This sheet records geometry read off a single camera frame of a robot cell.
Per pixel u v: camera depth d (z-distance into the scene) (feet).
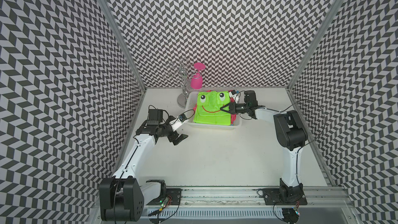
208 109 3.10
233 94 2.99
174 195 2.40
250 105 2.71
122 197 1.27
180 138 2.37
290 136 1.79
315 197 2.47
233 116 3.07
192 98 3.31
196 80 3.27
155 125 1.92
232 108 2.88
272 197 2.39
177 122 2.28
